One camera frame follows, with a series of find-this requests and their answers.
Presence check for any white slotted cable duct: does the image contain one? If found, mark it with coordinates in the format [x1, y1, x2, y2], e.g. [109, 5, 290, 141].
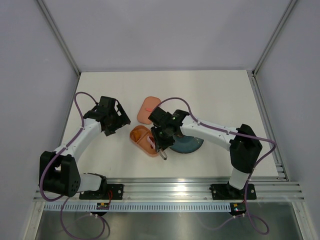
[44, 202, 231, 213]

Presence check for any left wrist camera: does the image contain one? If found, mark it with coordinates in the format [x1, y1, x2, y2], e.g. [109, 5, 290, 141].
[97, 96, 118, 110]

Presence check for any left black base bracket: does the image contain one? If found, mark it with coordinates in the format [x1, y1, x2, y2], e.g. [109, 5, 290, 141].
[79, 183, 124, 200]

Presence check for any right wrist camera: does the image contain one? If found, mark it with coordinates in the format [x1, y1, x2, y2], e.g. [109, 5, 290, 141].
[148, 107, 171, 126]

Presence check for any pink lunch box lid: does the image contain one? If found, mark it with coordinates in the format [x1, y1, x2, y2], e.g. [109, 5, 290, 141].
[137, 96, 161, 125]

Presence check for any aluminium mounting rail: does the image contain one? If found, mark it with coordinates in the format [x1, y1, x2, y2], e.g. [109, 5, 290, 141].
[32, 176, 305, 202]

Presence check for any black base bracket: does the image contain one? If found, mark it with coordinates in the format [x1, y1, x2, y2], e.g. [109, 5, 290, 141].
[209, 183, 257, 200]
[79, 183, 124, 200]

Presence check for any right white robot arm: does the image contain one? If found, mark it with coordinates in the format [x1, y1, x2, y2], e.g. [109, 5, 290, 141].
[148, 107, 263, 200]

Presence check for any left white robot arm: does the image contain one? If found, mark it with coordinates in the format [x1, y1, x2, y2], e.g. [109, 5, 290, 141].
[39, 96, 131, 201]

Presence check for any orange fried food piece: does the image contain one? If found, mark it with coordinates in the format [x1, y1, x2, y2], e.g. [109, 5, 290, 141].
[131, 129, 142, 142]

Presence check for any right black base bracket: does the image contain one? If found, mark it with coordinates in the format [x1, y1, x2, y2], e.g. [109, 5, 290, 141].
[209, 183, 257, 200]

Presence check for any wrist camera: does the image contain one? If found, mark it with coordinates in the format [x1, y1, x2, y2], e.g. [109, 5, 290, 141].
[97, 96, 118, 110]
[148, 107, 171, 126]

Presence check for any pink lunch box base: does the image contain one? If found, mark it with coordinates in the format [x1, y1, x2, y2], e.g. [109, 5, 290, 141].
[129, 125, 158, 158]

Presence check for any blue ceramic plate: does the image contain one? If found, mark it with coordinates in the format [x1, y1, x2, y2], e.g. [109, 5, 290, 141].
[170, 135, 204, 154]

